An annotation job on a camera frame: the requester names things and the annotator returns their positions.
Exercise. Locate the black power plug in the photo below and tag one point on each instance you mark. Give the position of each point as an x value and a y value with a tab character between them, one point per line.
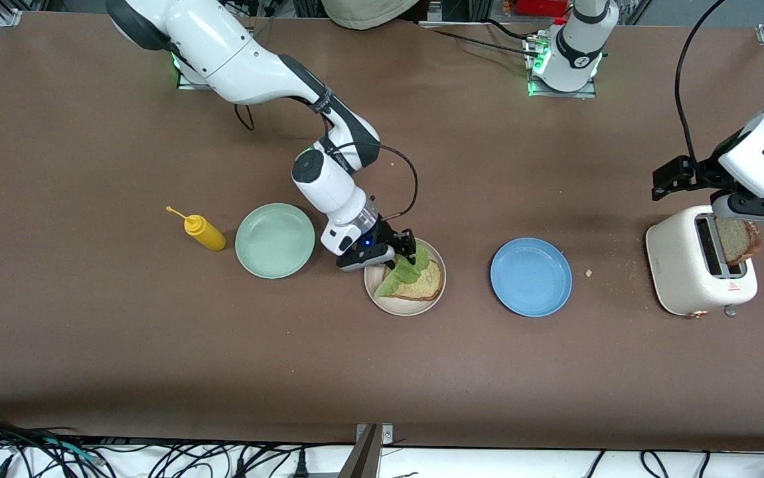
301	468

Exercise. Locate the beige plate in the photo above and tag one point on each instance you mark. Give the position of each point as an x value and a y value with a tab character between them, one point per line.
401	308

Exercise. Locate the mint green plate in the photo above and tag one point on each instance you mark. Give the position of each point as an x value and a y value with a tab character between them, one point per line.
275	240

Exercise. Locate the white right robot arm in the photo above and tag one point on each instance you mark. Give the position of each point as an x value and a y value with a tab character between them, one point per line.
235	60

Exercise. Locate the brown bread slice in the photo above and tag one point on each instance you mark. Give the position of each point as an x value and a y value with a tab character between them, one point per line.
425	287
735	242

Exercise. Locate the green lettuce leaf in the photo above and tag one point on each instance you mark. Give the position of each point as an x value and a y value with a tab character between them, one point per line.
401	277

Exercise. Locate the yellow mustard squeeze bottle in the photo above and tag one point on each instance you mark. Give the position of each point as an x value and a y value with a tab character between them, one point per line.
208	236

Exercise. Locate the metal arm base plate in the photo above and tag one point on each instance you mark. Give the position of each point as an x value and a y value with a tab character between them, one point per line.
564	94
186	85

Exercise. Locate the beige fabric garment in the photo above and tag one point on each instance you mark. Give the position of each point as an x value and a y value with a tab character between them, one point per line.
368	12

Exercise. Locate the grey metal post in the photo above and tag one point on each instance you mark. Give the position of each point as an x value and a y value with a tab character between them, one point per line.
363	458

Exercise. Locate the red box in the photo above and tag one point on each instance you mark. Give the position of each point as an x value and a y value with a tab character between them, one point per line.
541	6

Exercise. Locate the white two-slot toaster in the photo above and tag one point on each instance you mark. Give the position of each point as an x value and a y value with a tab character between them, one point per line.
677	259

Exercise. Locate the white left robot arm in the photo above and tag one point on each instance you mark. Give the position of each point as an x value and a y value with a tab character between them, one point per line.
577	46

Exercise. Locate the silver corner bracket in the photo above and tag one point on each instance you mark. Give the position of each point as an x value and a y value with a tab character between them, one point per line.
386	434

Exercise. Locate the blue plate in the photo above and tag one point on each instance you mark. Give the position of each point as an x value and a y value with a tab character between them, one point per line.
531	277

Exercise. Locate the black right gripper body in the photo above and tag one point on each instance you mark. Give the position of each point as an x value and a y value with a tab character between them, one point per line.
387	236

